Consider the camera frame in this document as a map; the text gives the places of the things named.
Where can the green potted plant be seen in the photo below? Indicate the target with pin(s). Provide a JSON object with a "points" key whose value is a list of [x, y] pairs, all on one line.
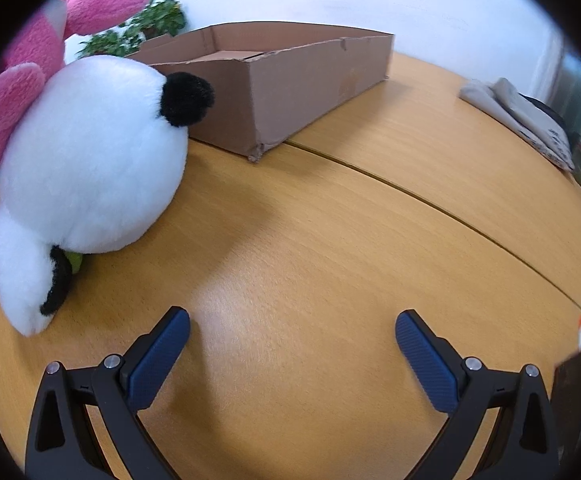
{"points": [[103, 44], [163, 15]]}

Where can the grey folded cloth bag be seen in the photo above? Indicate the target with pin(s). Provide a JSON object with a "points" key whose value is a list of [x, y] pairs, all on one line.
{"points": [[515, 110]]}

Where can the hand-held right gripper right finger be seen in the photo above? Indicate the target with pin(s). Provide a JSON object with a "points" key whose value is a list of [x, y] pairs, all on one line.
{"points": [[428, 360]]}

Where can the brown cardboard box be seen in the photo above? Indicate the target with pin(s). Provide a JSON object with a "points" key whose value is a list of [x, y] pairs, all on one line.
{"points": [[295, 95]]}

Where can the white panda plush toy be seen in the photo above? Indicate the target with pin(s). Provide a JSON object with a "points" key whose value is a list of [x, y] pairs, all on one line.
{"points": [[95, 160]]}

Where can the wooden desktop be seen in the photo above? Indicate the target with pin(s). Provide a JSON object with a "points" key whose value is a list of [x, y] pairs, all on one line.
{"points": [[320, 260]]}

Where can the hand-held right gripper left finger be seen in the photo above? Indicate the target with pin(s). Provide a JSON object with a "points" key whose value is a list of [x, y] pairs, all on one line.
{"points": [[155, 360]]}

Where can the pink plush toy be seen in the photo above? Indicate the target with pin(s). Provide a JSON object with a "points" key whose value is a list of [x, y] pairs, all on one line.
{"points": [[35, 35]]}

